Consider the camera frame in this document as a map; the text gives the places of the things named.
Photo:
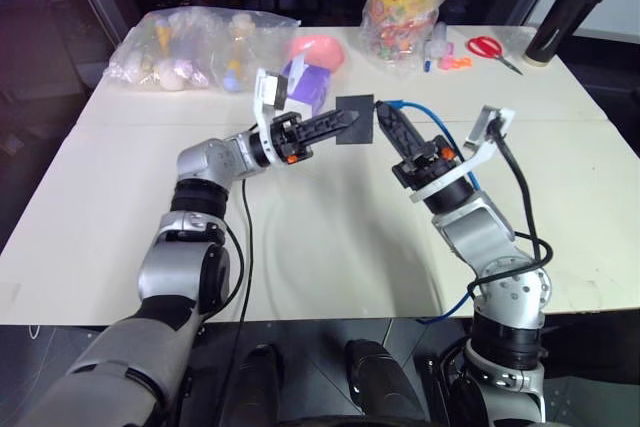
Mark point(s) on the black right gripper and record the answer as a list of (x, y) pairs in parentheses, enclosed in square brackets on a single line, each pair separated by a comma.
[(427, 164)]

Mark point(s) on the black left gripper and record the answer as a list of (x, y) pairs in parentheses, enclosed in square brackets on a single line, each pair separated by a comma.
[(289, 143)]

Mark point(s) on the small black box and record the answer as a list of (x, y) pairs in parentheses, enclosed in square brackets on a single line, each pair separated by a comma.
[(361, 129)]

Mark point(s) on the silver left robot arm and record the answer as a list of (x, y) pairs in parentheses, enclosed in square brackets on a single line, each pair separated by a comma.
[(170, 267)]

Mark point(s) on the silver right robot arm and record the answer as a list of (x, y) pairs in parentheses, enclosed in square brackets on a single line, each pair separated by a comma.
[(480, 227)]

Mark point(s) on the purple and white toy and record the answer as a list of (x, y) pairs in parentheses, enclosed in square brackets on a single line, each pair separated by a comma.
[(310, 87)]

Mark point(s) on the pink plastic bowl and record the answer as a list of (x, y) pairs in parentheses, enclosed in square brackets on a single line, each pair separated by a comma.
[(325, 49)]

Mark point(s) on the pink and orange toy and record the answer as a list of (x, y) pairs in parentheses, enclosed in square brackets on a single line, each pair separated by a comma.
[(455, 63)]

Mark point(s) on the red scissors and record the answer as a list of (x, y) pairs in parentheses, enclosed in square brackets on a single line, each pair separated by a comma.
[(485, 46)]

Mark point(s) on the bagged jar with orange lid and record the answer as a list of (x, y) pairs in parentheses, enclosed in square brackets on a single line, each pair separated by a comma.
[(400, 2)]

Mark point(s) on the clear bag of toys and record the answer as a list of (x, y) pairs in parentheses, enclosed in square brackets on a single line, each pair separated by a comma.
[(190, 47)]

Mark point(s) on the tall black bottle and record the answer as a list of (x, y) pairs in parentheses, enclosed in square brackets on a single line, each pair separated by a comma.
[(562, 17)]

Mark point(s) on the dark rounded shape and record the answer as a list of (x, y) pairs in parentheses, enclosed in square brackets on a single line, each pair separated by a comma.
[(372, 372)]

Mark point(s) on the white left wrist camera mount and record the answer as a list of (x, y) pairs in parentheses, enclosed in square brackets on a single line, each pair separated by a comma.
[(264, 92)]

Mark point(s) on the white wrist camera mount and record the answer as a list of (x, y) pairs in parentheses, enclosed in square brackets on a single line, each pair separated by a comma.
[(264, 92), (482, 149)]

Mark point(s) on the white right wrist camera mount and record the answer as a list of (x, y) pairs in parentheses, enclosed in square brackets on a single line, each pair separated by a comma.
[(482, 149)]

